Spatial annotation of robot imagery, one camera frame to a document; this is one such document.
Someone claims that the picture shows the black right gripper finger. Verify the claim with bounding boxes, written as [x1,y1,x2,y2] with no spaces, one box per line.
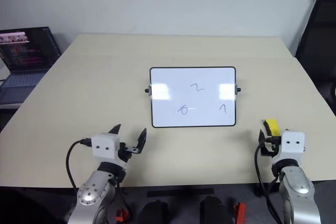
[258,129,267,146]

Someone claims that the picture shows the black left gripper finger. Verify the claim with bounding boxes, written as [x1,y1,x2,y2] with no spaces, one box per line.
[107,123,122,144]
[132,127,148,154]

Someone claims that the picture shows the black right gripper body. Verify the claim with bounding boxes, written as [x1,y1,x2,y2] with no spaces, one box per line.
[258,135,282,157]

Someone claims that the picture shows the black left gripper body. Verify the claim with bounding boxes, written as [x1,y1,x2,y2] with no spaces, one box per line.
[117,141,140,169]

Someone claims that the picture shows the yellow eraser with black felt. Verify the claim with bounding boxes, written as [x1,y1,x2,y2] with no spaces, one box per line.
[261,119,281,138]

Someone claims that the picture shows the red and black object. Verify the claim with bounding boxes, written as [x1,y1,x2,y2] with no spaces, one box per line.
[114,207,130,222]
[231,201,248,224]

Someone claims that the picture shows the dark rounded shape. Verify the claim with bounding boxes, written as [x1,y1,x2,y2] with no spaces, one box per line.
[138,199,169,224]
[198,195,229,224]

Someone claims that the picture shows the black office chair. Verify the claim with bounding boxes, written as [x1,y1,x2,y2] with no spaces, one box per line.
[293,0,336,118]

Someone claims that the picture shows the open laptop with lit screen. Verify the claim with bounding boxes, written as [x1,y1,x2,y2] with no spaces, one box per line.
[0,26,62,110]

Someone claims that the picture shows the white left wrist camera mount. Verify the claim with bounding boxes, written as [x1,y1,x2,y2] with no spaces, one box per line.
[90,132,122,161]

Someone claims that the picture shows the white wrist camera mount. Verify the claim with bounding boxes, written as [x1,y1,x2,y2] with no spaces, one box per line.
[277,129,307,162]
[90,132,122,161]

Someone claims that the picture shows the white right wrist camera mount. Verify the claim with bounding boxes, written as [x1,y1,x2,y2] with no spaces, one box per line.
[277,129,307,162]

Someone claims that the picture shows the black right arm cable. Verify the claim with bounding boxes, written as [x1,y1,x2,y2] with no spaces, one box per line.
[254,143,282,224]

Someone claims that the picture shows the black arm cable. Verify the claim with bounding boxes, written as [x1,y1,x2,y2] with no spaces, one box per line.
[66,138,92,189]
[254,143,282,224]

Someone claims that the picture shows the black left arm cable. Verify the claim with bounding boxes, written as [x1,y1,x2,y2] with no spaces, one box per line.
[66,138,92,189]

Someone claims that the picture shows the white whiteboard with black frame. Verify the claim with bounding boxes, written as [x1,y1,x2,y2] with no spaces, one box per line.
[144,66,242,129]

